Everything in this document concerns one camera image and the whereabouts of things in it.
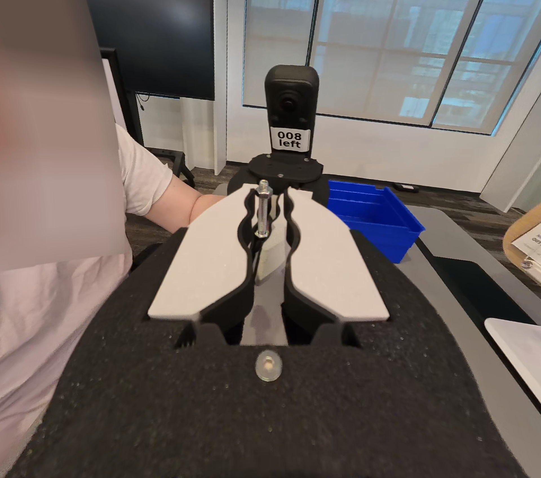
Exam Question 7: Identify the white sign board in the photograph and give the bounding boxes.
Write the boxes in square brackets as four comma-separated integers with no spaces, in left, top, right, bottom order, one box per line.
[100,48,142,145]

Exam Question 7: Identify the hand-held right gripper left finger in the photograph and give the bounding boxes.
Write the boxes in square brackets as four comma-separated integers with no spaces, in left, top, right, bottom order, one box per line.
[147,186,255,324]

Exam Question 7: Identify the white document stand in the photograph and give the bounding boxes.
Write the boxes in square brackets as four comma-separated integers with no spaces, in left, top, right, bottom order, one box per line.
[484,317,541,392]

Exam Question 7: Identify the printed instruction sheet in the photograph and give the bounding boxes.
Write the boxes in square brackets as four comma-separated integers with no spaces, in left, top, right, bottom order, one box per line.
[511,224,541,265]

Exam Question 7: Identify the person's left forearm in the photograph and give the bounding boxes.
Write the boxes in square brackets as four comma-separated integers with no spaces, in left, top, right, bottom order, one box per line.
[144,176,225,234]

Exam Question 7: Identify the large black monitor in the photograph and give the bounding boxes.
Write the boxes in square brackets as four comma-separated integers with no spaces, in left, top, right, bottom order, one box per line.
[68,0,216,100]

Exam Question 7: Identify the long thin silver bolt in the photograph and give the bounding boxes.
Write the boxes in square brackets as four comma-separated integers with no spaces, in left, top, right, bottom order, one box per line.
[254,179,271,239]

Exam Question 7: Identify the glass window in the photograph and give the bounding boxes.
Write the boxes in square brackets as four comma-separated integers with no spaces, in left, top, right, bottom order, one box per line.
[242,0,541,135]

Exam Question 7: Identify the black monitor stand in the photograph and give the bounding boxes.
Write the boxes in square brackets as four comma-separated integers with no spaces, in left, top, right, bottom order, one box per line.
[127,91,197,188]

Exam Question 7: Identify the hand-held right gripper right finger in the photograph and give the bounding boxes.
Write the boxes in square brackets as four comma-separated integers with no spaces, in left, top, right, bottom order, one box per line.
[282,187,391,324]

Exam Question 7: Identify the blue plastic bin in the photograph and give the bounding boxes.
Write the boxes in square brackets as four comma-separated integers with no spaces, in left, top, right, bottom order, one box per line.
[327,179,426,264]

